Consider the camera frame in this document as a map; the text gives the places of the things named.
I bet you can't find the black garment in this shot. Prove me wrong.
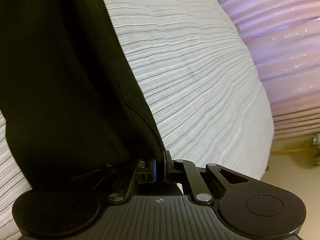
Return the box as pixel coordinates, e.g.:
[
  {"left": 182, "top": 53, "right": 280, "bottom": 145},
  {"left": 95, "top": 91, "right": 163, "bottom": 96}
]
[{"left": 1, "top": 0, "right": 164, "bottom": 191}]

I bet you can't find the striped white bedspread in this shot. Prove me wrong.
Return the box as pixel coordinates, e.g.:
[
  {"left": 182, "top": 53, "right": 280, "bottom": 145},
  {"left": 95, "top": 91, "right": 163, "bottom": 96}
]
[{"left": 1, "top": 0, "right": 273, "bottom": 239}]

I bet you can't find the silver grey hanging item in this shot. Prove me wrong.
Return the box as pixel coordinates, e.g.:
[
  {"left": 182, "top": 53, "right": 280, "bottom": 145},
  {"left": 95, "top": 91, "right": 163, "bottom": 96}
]
[{"left": 312, "top": 133, "right": 320, "bottom": 166}]

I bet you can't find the pink curtain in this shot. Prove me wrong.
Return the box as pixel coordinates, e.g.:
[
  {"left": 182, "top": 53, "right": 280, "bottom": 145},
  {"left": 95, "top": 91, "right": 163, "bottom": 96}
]
[{"left": 218, "top": 0, "right": 319, "bottom": 139}]

